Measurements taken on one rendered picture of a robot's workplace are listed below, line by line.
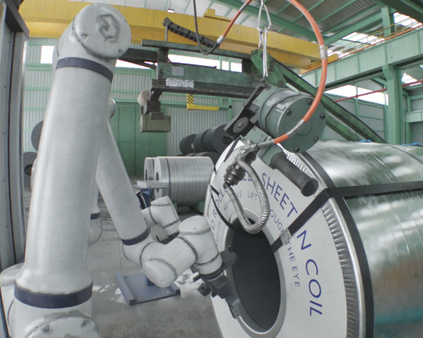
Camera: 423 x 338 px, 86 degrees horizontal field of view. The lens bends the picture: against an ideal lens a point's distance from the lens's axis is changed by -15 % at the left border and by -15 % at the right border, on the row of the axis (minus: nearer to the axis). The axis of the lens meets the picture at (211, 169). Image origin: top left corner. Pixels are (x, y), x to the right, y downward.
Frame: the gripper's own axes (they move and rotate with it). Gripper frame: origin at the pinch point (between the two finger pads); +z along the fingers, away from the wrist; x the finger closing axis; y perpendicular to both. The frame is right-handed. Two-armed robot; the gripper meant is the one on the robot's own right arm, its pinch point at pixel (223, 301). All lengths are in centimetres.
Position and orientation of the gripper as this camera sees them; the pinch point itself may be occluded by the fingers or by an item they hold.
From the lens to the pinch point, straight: 96.1
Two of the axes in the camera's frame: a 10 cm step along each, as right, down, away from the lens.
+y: -8.0, 4.1, -4.2
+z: 2.9, 9.0, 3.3
